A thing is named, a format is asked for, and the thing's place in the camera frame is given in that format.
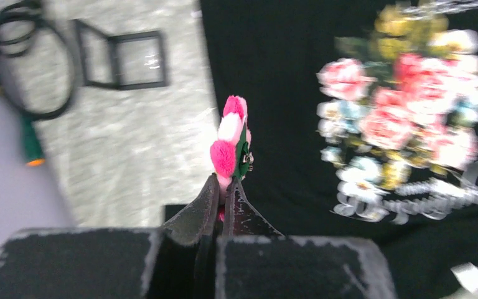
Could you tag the black floral print t-shirt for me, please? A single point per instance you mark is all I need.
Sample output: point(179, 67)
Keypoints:
point(364, 117)

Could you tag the black rectangular frame stand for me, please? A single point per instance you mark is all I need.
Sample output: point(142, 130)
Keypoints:
point(135, 61)

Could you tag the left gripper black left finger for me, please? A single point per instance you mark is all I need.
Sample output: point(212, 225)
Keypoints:
point(170, 261)

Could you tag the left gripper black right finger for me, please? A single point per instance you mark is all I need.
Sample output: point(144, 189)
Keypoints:
point(254, 260)

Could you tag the green orange handled screwdriver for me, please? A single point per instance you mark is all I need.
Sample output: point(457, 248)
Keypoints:
point(32, 149)

